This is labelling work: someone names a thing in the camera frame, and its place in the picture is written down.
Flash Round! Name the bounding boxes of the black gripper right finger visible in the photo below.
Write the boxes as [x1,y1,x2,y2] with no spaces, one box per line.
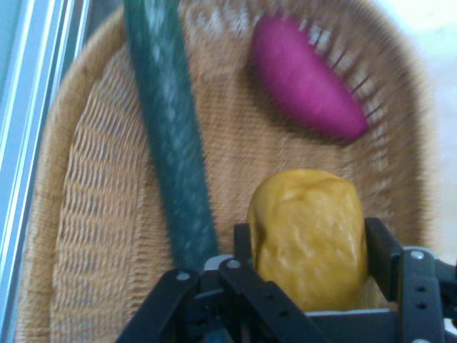
[363,217,457,343]

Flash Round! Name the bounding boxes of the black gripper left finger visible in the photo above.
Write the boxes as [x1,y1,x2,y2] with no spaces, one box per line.
[116,223,331,343]

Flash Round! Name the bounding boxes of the yellow toy potato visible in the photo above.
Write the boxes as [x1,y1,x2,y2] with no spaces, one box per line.
[247,168,369,312]

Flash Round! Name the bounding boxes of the woven wicker basket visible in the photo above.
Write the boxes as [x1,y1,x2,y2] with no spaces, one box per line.
[14,0,440,343]

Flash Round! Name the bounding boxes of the dark green toy cucumber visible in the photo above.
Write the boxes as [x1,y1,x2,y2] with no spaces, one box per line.
[123,0,219,269]

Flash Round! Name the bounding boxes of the magenta toy eggplant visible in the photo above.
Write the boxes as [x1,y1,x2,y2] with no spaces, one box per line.
[248,14,369,141]

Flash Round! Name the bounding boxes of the white metal frame rail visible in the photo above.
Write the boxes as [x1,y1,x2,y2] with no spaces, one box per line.
[0,0,90,343]

